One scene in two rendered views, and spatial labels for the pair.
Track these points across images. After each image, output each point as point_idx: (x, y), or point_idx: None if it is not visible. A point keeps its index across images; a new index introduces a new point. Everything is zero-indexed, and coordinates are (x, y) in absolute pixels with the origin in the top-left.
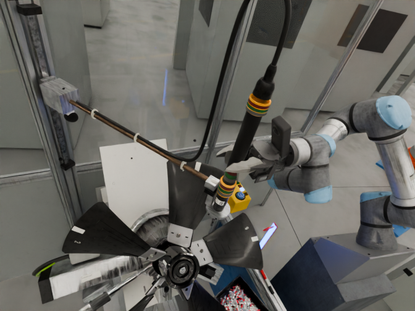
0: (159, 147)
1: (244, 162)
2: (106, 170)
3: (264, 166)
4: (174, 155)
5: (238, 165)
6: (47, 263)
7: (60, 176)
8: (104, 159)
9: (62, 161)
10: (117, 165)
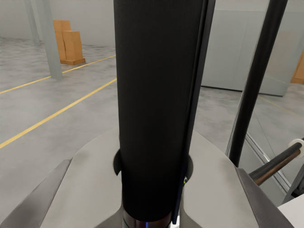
0: (276, 158)
1: (107, 152)
2: (287, 206)
3: (11, 227)
4: (254, 170)
5: (107, 130)
6: (186, 181)
7: (286, 197)
8: (301, 198)
9: (300, 188)
10: (301, 219)
